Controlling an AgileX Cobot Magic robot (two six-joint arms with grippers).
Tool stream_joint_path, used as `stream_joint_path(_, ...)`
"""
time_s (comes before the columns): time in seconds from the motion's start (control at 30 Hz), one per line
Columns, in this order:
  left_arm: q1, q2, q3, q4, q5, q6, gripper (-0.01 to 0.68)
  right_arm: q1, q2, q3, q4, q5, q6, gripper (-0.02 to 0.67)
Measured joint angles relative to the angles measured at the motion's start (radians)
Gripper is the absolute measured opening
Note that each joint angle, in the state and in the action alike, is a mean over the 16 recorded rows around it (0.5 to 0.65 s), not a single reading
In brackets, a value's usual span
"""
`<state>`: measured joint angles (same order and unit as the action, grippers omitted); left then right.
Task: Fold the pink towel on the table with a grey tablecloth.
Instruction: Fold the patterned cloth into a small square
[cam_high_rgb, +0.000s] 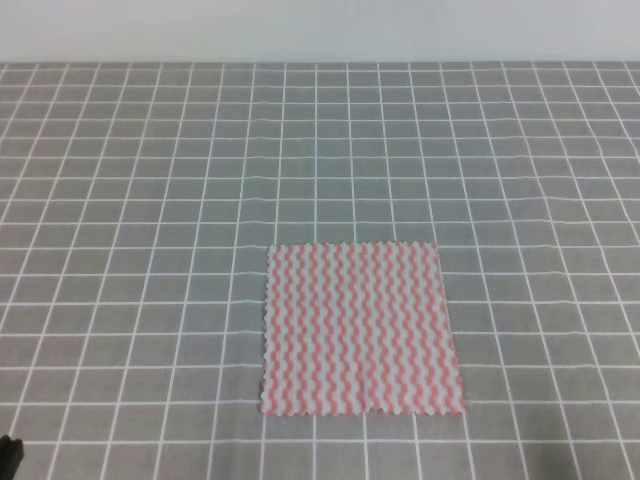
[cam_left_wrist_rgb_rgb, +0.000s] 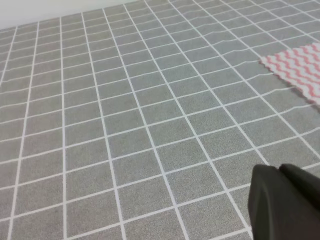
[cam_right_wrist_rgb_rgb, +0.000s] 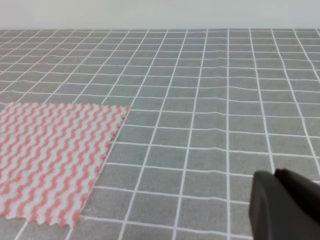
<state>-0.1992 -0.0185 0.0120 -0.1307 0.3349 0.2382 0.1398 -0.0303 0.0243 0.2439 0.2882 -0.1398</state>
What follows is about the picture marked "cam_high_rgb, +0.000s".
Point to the pink wavy striped towel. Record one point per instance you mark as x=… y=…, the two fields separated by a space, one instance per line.
x=352 y=328

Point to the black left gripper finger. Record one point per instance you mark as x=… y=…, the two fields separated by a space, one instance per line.
x=11 y=456

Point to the grey grid tablecloth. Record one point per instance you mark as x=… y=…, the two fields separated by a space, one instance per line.
x=138 y=202

